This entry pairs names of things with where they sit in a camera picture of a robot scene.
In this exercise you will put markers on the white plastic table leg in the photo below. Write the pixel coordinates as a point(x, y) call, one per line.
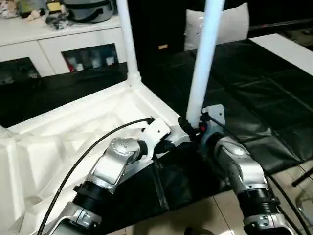
point(128, 36)
point(203, 61)

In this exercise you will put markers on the white plastic table top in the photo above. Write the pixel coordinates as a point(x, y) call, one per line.
point(61, 127)

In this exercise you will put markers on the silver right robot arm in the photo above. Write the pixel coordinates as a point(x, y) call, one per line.
point(244, 166)

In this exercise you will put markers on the black work mat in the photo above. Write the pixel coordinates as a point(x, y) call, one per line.
point(244, 85)

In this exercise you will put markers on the grey cushion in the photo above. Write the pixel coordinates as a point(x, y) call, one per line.
point(227, 27)

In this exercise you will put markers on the black cabinet with gold label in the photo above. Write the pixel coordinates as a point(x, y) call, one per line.
point(159, 24)

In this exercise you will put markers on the black metal rod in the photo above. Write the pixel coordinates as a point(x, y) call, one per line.
point(303, 178)

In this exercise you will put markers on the white flat panel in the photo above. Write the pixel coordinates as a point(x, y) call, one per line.
point(288, 49)

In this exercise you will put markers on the black bar with red light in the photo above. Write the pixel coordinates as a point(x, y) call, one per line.
point(281, 23)

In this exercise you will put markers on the round grey appliance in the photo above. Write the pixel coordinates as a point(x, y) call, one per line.
point(90, 9)

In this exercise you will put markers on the white sideboard with glass doors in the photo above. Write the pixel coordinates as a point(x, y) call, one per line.
point(49, 46)

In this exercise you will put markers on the bag of black parts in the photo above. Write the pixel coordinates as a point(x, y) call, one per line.
point(58, 23)

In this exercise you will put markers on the yellow box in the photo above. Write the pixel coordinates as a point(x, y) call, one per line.
point(53, 6)

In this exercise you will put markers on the beige plush toy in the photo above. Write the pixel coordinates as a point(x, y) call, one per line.
point(35, 16)

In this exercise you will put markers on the dark green plush toy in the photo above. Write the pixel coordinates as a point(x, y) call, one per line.
point(28, 6)

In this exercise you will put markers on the spotted plush toy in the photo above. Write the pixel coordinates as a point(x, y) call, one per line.
point(7, 8)

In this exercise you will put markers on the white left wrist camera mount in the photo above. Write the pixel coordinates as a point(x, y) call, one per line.
point(156, 129)

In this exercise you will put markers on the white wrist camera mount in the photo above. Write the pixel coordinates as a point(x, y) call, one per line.
point(216, 112)
point(156, 129)

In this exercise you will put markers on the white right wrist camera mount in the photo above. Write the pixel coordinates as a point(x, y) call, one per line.
point(216, 112)

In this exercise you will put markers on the grey metal frame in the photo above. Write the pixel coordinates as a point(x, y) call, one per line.
point(302, 203)

